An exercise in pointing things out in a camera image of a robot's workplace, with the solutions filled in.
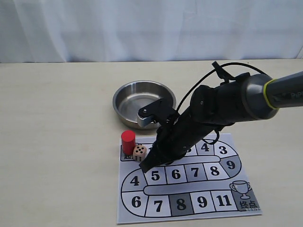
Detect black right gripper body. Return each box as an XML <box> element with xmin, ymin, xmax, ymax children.
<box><xmin>151</xmin><ymin>113</ymin><xmax>219</xmax><ymax>163</ymax></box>

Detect wooden die black pips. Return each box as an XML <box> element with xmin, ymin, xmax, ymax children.
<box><xmin>133</xmin><ymin>144</ymin><xmax>147</xmax><ymax>162</ymax></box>

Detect red cylinder game piece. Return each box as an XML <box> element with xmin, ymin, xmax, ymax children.
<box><xmin>121</xmin><ymin>130</ymin><xmax>135</xmax><ymax>155</ymax></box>

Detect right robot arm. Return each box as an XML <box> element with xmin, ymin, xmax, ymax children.
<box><xmin>137</xmin><ymin>72</ymin><xmax>303</xmax><ymax>173</ymax></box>

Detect printed paper game board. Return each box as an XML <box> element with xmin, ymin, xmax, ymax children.
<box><xmin>116</xmin><ymin>133</ymin><xmax>262</xmax><ymax>224</ymax></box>

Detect stainless steel round bowl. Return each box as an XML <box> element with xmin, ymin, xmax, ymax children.
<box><xmin>112</xmin><ymin>80</ymin><xmax>176</xmax><ymax>130</ymax></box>

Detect white backdrop curtain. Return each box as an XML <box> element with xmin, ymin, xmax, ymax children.
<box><xmin>0</xmin><ymin>0</ymin><xmax>303</xmax><ymax>63</ymax></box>

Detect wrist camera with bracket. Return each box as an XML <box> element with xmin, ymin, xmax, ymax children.
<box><xmin>137</xmin><ymin>98</ymin><xmax>179</xmax><ymax>127</ymax></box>

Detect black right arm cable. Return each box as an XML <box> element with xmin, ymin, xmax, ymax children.
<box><xmin>174</xmin><ymin>61</ymin><xmax>269</xmax><ymax>145</ymax></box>

